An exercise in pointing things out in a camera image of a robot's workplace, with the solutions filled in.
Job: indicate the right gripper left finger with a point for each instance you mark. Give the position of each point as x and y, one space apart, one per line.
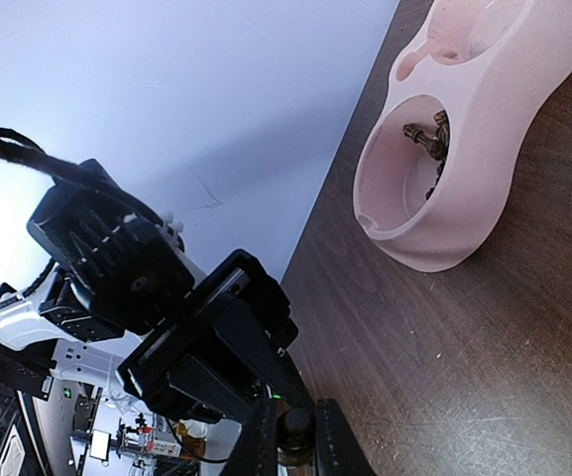
255 452

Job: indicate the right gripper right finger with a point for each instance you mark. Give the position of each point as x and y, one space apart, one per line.
337 450

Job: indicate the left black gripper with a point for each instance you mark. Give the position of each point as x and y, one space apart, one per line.
222 350

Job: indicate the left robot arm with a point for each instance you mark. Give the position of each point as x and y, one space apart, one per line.
34 351

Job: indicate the pile of dark chess pieces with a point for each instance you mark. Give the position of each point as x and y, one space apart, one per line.
436 144

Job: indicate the pink double pet bowl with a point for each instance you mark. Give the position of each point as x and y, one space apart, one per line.
490 65

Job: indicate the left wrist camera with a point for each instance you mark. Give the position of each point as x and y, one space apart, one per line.
112 248

